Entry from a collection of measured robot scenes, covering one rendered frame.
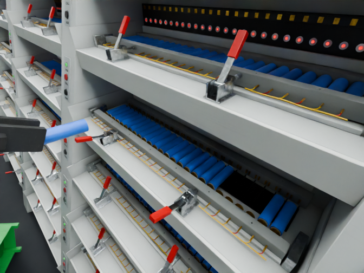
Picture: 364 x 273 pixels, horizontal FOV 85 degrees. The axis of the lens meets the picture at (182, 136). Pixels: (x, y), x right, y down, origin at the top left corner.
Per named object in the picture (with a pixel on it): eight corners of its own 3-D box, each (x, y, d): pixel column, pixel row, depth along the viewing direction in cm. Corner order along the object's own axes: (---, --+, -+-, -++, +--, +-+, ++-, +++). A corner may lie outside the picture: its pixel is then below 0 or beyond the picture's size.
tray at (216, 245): (270, 324, 26) (295, 301, 20) (78, 134, 60) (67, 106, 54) (317, 221, 37) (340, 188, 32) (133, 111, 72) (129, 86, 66)
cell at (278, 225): (294, 212, 34) (279, 239, 30) (284, 205, 35) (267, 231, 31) (298, 205, 33) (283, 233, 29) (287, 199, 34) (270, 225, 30)
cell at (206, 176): (225, 169, 42) (205, 186, 38) (218, 165, 43) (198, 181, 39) (226, 163, 41) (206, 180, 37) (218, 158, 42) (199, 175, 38)
